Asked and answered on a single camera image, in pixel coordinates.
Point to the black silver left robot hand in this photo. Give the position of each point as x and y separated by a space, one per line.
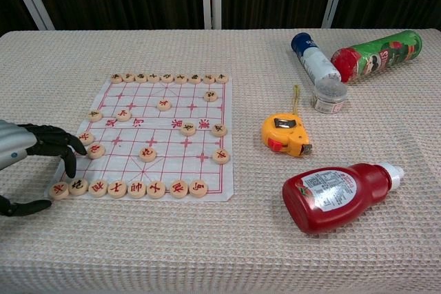
20 142

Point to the round wooden xiangqi piece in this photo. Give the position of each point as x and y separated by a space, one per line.
220 156
181 78
78 186
96 151
117 189
59 190
208 78
218 129
198 188
128 77
136 190
188 128
116 78
98 188
123 115
141 78
194 78
164 104
156 189
178 189
211 96
147 154
87 139
221 78
153 78
167 78
94 115

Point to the white red-lined xiangqi board sheet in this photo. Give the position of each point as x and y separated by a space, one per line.
165 170

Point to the beige waffle-weave tablecloth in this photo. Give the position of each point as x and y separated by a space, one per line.
220 259

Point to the yellow tape measure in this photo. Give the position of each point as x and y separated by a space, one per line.
280 134

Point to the white tube with blue cap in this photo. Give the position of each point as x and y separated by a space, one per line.
315 60

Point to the small clear jar grey contents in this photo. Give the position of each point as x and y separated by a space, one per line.
330 96

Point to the red ketchup squeeze bottle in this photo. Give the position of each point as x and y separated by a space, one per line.
344 190

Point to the green Pringles can red lid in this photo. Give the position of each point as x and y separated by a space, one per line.
379 54

